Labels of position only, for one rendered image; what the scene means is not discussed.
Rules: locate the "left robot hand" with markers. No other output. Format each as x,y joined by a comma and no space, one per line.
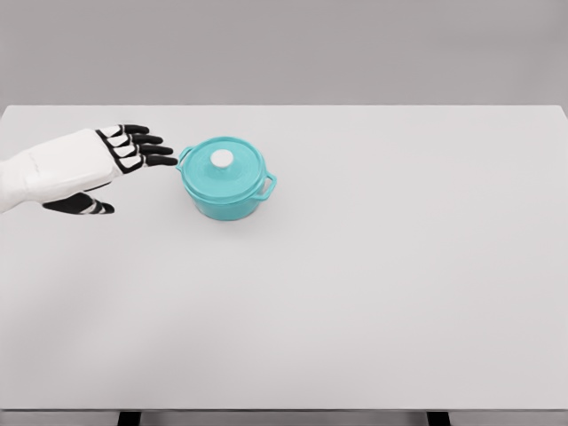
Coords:
75,162

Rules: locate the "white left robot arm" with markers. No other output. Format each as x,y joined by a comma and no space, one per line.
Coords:
11,186

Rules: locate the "teal lid with white knob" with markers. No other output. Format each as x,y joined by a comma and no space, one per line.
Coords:
222,171

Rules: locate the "teal pot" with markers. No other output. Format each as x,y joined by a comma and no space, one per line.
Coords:
231,202

